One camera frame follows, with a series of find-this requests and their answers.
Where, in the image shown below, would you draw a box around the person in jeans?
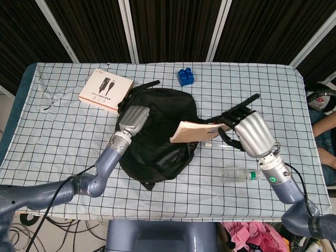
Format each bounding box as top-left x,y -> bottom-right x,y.
308,108 -> 336,180

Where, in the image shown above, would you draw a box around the black floor cables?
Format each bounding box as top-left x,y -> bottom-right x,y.
5,213 -> 106,252

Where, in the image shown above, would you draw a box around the clear plastic water bottle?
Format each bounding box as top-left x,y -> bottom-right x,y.
220,167 -> 264,183

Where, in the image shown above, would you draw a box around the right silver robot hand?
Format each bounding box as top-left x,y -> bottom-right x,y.
217,106 -> 276,159

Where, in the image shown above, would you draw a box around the black backpack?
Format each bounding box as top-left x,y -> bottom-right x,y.
117,80 -> 260,192

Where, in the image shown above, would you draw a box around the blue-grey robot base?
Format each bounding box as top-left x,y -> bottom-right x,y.
104,219 -> 219,252

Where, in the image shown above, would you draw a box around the pink cloth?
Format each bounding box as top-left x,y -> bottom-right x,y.
222,221 -> 287,252

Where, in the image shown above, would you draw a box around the tan kraft notebook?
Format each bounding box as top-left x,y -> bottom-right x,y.
169,121 -> 228,144

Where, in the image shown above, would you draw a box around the checkered white tablecloth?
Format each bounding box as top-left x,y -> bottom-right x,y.
0,61 -> 331,223

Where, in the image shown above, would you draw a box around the white cable product box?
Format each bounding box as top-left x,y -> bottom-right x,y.
78,68 -> 135,114

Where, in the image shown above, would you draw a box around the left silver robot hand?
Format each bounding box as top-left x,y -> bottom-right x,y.
118,104 -> 150,136

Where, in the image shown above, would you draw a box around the blue toy building block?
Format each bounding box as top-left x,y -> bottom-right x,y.
177,67 -> 195,87

